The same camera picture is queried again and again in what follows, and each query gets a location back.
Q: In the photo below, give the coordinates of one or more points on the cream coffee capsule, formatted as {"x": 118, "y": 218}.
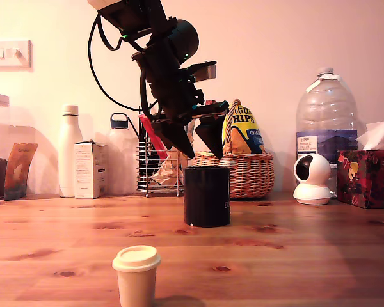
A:
{"x": 136, "y": 281}

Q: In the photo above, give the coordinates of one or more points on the black coffee mug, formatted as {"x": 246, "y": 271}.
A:
{"x": 206, "y": 198}

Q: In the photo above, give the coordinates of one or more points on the blue patterned sachet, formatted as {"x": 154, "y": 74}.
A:
{"x": 190, "y": 131}

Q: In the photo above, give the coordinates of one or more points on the red sachet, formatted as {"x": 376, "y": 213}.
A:
{"x": 153, "y": 140}

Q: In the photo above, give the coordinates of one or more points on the yellow tortilla chips bag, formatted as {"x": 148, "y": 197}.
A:
{"x": 246, "y": 128}

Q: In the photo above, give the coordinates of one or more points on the crumpled paper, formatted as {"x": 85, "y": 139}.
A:
{"x": 166, "y": 172}

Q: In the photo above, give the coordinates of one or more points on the black drinking straw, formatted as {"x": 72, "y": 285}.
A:
{"x": 135, "y": 129}

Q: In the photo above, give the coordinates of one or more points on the clear bottle with dark lid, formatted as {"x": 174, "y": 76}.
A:
{"x": 121, "y": 160}

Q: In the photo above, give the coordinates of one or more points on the white printed carton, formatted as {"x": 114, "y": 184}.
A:
{"x": 89, "y": 172}

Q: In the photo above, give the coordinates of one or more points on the white metal bottle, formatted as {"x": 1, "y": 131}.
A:
{"x": 70, "y": 153}

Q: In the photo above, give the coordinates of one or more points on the large clear water bottle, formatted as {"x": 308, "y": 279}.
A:
{"x": 326, "y": 112}

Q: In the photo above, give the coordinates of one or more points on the floral tissue box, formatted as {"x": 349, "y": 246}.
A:
{"x": 368, "y": 179}

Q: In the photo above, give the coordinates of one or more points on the orange printed pouch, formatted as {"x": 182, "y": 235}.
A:
{"x": 19, "y": 172}

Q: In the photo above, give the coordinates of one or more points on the white paper tissue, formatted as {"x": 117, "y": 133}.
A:
{"x": 377, "y": 137}

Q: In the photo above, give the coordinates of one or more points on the small white round camera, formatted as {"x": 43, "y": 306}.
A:
{"x": 310, "y": 192}

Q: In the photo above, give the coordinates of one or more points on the white wall switch plate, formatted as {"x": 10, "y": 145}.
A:
{"x": 9, "y": 60}

